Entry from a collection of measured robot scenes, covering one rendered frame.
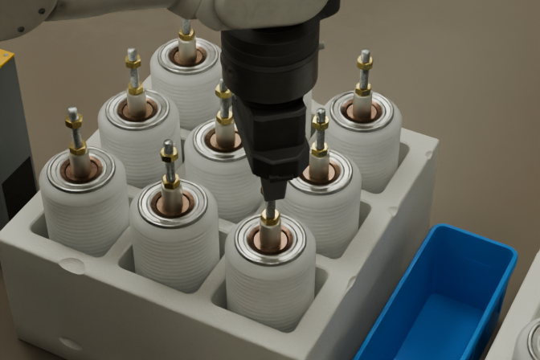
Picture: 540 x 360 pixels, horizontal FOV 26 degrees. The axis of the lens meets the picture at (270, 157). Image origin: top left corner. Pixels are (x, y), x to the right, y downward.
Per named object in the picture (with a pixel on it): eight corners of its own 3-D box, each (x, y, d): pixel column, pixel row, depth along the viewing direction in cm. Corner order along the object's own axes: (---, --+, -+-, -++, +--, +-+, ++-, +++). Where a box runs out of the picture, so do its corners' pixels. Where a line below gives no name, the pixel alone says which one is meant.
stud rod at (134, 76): (137, 97, 137) (132, 45, 132) (142, 101, 137) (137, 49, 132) (130, 100, 137) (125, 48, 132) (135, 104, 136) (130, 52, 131)
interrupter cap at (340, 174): (336, 145, 134) (336, 140, 133) (364, 186, 128) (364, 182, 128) (274, 161, 132) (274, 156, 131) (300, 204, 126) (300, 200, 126)
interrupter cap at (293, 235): (316, 227, 124) (316, 222, 123) (292, 276, 119) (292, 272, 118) (249, 209, 126) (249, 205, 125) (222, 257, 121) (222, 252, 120)
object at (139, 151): (158, 183, 155) (149, 75, 143) (200, 223, 149) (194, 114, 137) (96, 214, 151) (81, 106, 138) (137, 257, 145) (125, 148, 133)
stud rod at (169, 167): (172, 199, 125) (167, 145, 120) (165, 194, 125) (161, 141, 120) (178, 194, 125) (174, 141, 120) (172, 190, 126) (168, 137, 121)
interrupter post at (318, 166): (324, 164, 131) (325, 142, 129) (333, 177, 130) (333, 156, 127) (304, 169, 131) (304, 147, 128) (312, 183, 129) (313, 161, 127)
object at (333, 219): (334, 244, 147) (340, 135, 134) (367, 298, 140) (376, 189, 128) (263, 265, 144) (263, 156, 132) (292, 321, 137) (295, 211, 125)
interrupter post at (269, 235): (284, 237, 123) (285, 214, 121) (277, 252, 121) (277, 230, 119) (263, 231, 123) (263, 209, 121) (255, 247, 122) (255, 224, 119)
